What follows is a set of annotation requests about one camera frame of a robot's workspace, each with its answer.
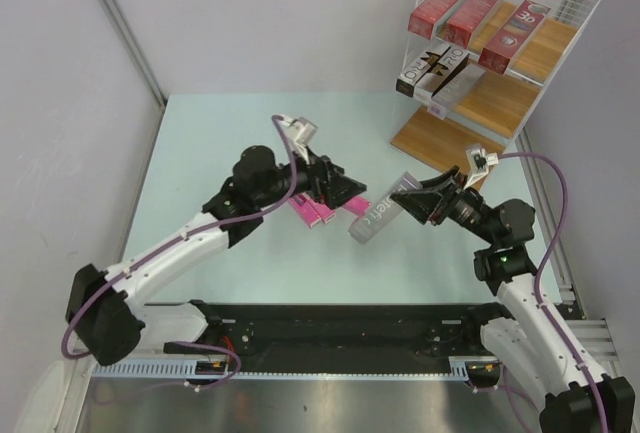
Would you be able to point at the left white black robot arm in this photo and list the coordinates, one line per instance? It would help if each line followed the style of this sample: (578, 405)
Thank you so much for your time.
(108, 309)

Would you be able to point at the white wire wooden shelf rack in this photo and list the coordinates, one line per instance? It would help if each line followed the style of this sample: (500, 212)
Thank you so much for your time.
(496, 110)

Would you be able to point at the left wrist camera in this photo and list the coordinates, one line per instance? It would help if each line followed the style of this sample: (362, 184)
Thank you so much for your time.
(299, 132)

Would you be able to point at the silver WR toothpaste box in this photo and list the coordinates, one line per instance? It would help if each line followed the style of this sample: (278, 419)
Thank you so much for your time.
(419, 66)

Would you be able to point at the aluminium rail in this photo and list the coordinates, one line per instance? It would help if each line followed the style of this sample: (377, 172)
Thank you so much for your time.
(594, 334)

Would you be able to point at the pink toothpaste box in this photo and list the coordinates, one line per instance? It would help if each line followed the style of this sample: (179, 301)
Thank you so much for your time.
(357, 206)
(326, 214)
(305, 211)

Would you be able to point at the silver O toothpaste box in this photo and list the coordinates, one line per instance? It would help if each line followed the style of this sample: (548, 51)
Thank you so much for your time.
(445, 69)

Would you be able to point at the plain silver toothpaste box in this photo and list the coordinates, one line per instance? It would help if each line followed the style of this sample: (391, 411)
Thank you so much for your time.
(450, 95)

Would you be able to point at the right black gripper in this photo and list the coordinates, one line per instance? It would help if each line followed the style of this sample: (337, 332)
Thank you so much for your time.
(426, 205)

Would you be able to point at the slotted cable duct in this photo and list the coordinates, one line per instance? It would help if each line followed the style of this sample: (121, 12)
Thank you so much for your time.
(205, 368)

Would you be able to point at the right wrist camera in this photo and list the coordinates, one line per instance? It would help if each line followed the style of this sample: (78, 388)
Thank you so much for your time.
(480, 162)

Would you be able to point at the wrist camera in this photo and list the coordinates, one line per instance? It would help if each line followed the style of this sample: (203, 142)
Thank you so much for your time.
(299, 132)
(480, 162)

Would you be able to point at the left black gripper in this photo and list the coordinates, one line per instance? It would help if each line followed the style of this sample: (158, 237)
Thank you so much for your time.
(326, 181)

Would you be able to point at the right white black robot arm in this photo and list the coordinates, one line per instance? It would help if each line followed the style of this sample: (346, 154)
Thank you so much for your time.
(571, 391)

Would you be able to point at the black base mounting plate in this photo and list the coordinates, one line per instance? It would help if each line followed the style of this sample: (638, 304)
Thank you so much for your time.
(348, 339)

